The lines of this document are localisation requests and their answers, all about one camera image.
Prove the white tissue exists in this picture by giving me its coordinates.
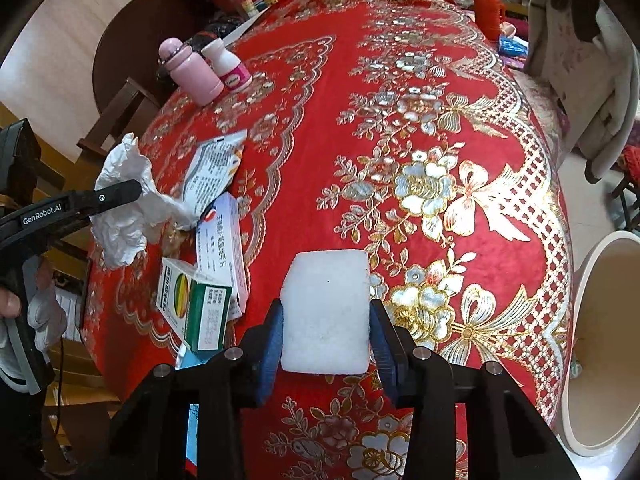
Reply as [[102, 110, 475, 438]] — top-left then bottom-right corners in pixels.
[[91, 133, 198, 270]]

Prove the white foam block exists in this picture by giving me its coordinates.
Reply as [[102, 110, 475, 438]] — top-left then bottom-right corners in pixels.
[[280, 249, 370, 375]]

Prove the white round trash bin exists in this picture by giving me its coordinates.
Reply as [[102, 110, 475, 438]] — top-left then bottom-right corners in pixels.
[[556, 231, 639, 457]]

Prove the left hand in glove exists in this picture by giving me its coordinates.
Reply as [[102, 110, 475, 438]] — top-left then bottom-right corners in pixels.
[[1, 256, 67, 396]]

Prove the brown wooden chair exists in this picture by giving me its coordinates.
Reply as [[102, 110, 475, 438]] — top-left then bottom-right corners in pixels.
[[77, 78, 160, 159]]

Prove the white medicine leaflet packet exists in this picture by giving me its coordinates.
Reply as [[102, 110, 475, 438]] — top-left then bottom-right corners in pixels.
[[182, 129, 247, 218]]

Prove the green white medicine box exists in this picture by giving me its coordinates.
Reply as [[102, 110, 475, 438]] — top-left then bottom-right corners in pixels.
[[156, 257, 232, 352]]

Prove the pink thermos bottle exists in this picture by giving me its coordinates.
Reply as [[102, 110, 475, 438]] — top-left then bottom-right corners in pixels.
[[158, 38, 224, 106]]

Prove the white pink pill bottle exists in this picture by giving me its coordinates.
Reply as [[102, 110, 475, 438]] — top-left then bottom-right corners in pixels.
[[201, 38, 253, 93]]

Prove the red floral tablecloth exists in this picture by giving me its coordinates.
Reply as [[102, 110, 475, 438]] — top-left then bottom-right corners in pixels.
[[81, 0, 576, 480]]

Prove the red cushion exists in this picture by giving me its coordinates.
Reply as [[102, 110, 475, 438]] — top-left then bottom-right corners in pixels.
[[620, 145, 640, 184]]

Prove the blue plastic bag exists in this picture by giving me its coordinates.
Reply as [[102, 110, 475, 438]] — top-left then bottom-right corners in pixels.
[[498, 35, 528, 58]]

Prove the white fur coat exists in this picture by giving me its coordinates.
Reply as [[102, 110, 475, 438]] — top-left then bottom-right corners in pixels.
[[525, 0, 639, 183]]

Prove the red thermos flask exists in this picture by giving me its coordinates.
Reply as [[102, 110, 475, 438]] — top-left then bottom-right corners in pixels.
[[473, 0, 504, 44]]

